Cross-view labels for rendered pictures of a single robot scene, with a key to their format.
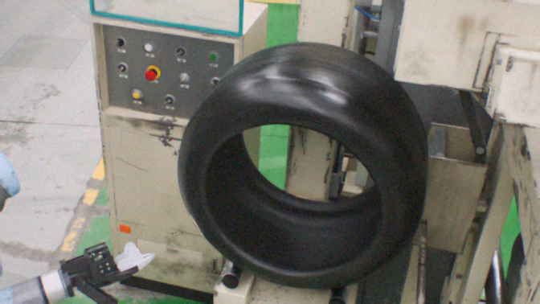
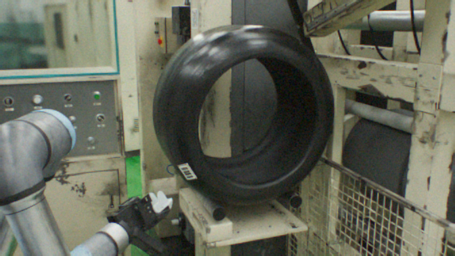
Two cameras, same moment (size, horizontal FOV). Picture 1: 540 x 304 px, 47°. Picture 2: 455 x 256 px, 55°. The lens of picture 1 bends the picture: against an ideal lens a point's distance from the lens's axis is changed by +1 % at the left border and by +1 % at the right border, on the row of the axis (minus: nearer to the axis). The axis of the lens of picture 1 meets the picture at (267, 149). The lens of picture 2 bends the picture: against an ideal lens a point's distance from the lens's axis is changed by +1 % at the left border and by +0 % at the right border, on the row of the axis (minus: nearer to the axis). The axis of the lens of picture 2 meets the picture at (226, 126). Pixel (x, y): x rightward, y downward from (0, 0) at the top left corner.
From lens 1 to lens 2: 0.91 m
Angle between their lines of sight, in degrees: 34
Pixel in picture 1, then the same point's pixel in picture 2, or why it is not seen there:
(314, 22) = (210, 24)
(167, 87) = not seen: hidden behind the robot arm
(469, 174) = not seen: hidden behind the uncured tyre
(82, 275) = (131, 223)
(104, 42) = not seen: outside the picture
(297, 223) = (227, 175)
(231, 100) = (212, 51)
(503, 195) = (339, 114)
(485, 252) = (336, 158)
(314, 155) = (221, 125)
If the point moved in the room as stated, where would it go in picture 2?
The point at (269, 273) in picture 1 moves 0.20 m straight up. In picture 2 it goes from (250, 190) to (251, 131)
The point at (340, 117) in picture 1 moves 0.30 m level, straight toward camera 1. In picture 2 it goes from (288, 45) to (355, 51)
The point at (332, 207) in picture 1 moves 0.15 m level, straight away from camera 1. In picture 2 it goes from (248, 155) to (231, 145)
